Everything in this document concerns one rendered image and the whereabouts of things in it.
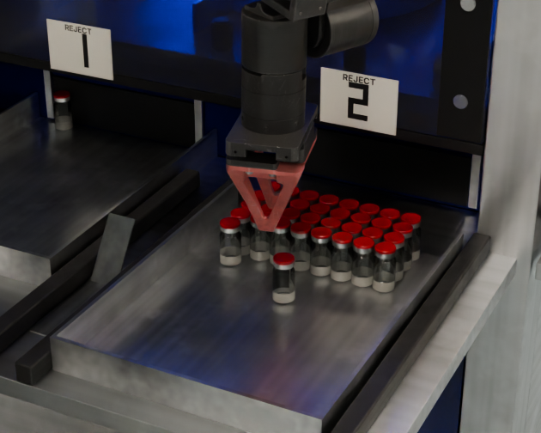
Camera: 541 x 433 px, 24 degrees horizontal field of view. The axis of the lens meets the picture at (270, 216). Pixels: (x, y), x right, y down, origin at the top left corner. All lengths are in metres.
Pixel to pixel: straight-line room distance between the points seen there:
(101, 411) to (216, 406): 0.10
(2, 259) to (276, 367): 0.31
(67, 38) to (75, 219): 0.22
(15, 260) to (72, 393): 0.21
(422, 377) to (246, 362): 0.15
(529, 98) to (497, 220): 0.14
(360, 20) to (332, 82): 0.19
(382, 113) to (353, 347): 0.27
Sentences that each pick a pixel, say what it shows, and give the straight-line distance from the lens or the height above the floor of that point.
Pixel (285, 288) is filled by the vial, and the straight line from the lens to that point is 1.19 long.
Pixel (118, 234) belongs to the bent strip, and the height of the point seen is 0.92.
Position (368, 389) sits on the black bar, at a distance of 1.06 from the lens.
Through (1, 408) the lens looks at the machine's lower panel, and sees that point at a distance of 1.81.
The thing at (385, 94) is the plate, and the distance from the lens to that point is 1.27.
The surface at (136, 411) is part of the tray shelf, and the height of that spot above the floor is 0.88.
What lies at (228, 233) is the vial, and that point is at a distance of 1.24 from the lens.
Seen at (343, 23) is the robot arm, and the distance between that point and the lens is 1.10.
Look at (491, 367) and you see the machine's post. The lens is 1.38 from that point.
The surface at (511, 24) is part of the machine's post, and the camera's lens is 1.21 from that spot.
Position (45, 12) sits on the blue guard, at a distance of 1.45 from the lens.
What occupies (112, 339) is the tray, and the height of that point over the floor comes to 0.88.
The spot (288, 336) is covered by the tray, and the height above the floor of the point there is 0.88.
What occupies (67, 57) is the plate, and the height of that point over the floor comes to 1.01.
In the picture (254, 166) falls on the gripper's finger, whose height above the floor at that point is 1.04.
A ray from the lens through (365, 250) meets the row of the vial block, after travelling 1.21.
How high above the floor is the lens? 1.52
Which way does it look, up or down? 28 degrees down
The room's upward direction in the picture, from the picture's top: straight up
